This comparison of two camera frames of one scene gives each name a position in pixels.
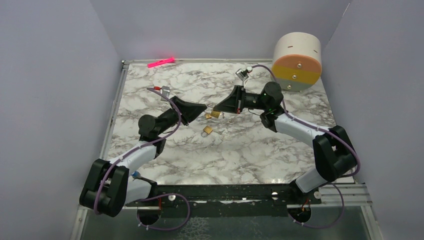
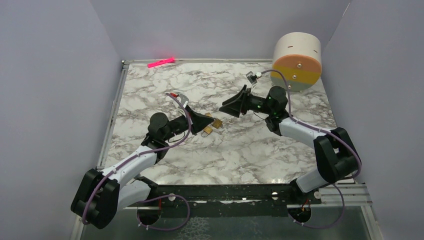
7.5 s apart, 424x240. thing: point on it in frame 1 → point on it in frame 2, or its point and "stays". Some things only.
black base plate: [226, 200] stays
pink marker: [169, 60] stays
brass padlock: [206, 130] stays
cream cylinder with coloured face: [297, 60] stays
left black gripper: [189, 111] → [199, 121]
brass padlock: [215, 114] → [217, 123]
